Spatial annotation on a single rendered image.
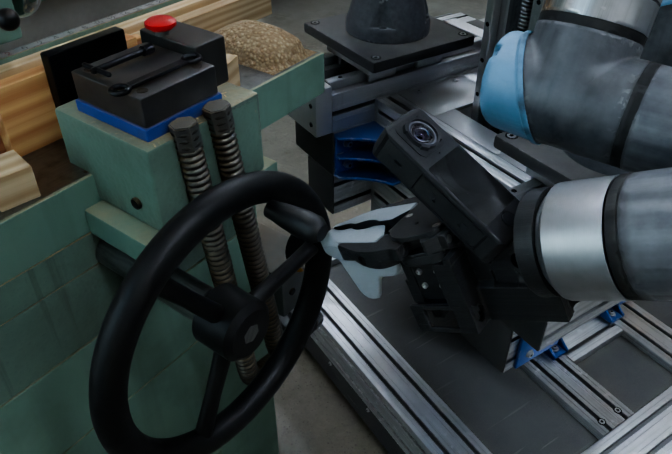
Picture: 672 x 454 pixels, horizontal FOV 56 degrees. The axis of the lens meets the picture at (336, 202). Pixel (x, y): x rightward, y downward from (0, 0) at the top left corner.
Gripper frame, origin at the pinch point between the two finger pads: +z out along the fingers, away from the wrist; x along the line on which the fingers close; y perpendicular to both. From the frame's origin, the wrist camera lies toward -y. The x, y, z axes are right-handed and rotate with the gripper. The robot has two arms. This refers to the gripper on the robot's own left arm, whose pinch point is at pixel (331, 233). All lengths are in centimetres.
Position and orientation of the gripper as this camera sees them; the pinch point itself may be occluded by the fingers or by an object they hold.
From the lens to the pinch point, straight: 54.0
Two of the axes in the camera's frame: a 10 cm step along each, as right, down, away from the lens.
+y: 4.0, 8.7, 2.7
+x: 5.9, -4.7, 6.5
